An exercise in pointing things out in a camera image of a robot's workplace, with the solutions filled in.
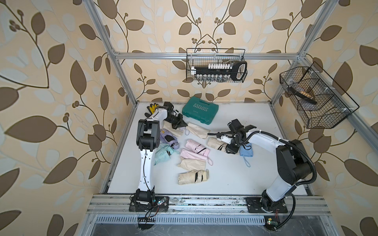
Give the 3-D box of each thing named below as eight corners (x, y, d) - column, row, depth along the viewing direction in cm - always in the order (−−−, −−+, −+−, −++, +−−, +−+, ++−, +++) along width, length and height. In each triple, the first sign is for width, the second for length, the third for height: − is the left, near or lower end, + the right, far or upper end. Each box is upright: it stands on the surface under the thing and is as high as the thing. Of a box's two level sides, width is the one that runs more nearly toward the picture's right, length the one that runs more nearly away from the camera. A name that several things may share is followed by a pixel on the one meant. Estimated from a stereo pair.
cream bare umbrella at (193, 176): (178, 186, 81) (178, 184, 78) (177, 175, 85) (177, 172, 82) (209, 180, 83) (210, 178, 80) (207, 169, 87) (207, 167, 84)
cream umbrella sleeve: (178, 170, 87) (177, 168, 84) (179, 160, 92) (178, 157, 88) (205, 170, 87) (206, 168, 84) (205, 160, 92) (205, 157, 88)
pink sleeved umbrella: (184, 148, 96) (184, 145, 93) (188, 141, 99) (188, 138, 97) (207, 157, 92) (207, 155, 89) (210, 150, 95) (210, 148, 92)
